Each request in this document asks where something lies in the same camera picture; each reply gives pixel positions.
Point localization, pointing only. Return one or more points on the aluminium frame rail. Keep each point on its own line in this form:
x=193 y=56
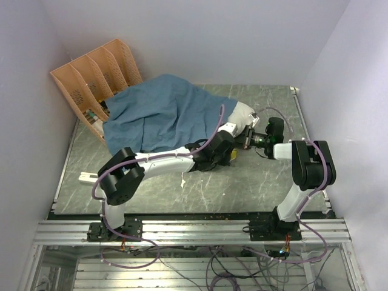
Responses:
x=197 y=232

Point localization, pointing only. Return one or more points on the blue pillowcase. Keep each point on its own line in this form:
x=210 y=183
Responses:
x=162 y=114

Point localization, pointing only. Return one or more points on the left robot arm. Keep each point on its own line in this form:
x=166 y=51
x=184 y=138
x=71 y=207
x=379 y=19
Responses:
x=120 y=177

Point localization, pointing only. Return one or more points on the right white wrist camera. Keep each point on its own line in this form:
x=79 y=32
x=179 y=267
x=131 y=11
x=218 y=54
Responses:
x=253 y=119

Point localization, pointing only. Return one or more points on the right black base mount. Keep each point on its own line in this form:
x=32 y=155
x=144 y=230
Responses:
x=266 y=226

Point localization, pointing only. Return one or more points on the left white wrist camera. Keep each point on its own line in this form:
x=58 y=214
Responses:
x=230 y=128

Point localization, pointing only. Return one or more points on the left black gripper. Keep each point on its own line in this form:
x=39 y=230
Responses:
x=227 y=162

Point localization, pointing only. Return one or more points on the small white plastic piece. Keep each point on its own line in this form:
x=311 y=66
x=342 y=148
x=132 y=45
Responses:
x=87 y=178

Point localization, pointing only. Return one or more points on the orange plastic file organizer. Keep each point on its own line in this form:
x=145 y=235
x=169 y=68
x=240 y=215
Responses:
x=89 y=80

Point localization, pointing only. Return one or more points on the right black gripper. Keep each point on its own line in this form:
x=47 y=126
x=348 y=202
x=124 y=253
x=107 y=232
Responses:
x=247 y=137

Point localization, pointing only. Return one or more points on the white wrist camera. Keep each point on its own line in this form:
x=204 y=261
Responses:
x=230 y=128
x=253 y=119

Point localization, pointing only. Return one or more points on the white pillow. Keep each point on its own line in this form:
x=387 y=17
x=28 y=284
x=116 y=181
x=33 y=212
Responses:
x=239 y=117

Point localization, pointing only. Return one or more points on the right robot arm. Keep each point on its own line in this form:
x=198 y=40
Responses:
x=313 y=168

